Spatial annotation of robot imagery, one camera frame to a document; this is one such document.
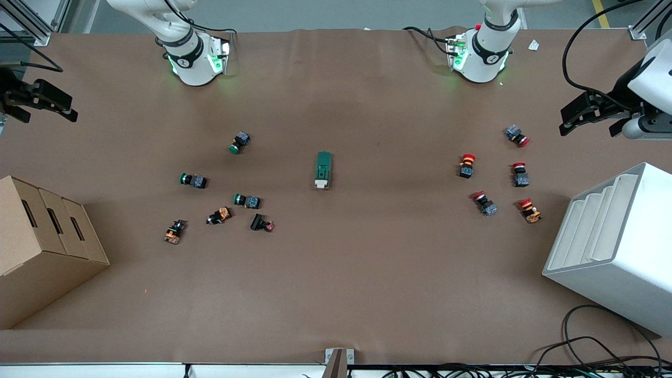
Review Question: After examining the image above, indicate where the red yellow emergency button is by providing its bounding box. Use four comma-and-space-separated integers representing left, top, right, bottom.
458, 153, 477, 180

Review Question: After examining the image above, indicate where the black looped floor cable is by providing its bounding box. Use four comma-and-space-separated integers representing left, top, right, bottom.
534, 304, 665, 378

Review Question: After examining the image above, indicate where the black base cable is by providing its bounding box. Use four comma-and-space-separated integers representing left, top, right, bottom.
402, 26, 458, 56
163, 0, 238, 36

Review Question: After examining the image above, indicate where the brown cardboard box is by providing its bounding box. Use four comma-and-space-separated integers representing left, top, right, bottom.
0, 175, 111, 331

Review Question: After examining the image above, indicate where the black right base cable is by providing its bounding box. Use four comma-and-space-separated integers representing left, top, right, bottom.
163, 0, 238, 36

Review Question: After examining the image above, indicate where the metal table edge bracket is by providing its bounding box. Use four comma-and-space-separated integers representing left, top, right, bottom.
321, 348, 355, 378

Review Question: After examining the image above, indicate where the black left base cable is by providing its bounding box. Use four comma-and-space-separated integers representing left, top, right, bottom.
402, 26, 458, 56

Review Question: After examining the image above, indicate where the aluminium frame profile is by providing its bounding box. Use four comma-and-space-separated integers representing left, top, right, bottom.
628, 0, 672, 41
0, 0, 72, 48

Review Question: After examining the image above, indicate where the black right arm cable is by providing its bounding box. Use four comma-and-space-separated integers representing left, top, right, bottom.
0, 23, 64, 74

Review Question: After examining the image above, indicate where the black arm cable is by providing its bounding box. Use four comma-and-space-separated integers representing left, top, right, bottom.
562, 0, 653, 101
0, 23, 64, 74

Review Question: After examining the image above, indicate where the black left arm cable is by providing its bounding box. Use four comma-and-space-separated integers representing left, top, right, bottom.
562, 0, 653, 101

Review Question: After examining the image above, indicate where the red button orange block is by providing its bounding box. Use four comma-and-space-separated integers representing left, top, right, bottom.
517, 197, 543, 225

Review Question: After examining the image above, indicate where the black button orange block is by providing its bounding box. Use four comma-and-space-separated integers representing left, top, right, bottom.
206, 206, 233, 226
163, 219, 188, 246

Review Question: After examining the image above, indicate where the white table edge rail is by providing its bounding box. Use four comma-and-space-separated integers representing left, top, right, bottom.
0, 362, 672, 378

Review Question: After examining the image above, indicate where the black switch red lens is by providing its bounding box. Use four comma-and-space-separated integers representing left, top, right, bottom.
249, 213, 276, 233

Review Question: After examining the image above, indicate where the white stepped rack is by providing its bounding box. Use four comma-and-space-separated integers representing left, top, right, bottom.
542, 162, 672, 338

